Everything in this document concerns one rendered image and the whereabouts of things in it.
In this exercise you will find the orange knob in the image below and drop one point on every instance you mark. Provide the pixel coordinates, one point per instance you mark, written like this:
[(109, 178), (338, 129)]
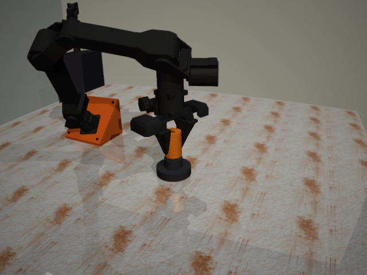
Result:
[(175, 147)]

